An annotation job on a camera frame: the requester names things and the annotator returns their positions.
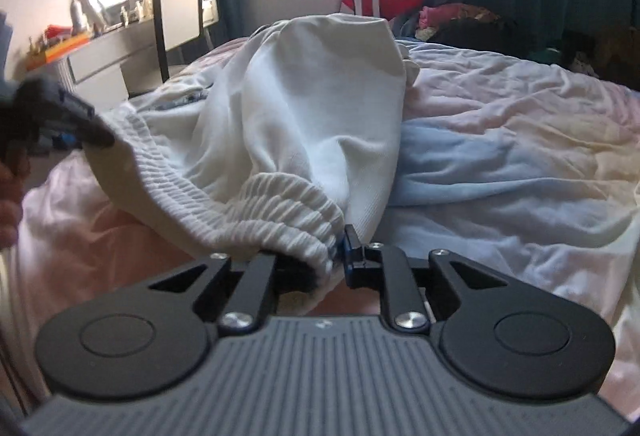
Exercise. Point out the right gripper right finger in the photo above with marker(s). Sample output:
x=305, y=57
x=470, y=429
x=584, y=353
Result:
x=385, y=269

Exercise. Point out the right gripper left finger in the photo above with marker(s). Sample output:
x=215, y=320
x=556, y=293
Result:
x=252, y=300

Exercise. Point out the white zip hoodie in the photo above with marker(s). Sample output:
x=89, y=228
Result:
x=296, y=135

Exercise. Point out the pink clothes pile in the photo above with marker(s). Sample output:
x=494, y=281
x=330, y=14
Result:
x=430, y=19

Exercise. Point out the person left hand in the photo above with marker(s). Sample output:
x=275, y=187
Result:
x=11, y=200

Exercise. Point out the orange box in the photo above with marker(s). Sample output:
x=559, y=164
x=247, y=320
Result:
x=43, y=56

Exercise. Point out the white dressing table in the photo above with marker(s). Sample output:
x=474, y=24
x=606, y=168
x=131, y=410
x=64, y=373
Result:
x=108, y=70

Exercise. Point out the pastel bed sheet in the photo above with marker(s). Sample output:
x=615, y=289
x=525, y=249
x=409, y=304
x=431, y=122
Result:
x=526, y=168

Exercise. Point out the white black chair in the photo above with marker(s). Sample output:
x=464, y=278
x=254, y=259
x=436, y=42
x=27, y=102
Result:
x=175, y=22

